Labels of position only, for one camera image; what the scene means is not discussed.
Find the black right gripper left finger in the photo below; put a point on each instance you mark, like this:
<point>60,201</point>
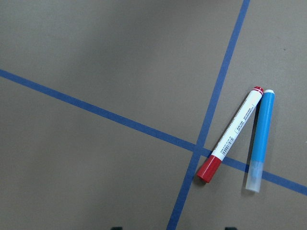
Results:
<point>116,228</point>

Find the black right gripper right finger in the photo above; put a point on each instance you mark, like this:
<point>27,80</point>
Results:
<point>230,228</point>

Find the blue highlighter pen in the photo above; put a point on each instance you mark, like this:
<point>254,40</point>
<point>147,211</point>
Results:
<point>261,137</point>

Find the red white marker pen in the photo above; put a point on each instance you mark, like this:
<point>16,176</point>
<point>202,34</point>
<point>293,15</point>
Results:
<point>211,165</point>

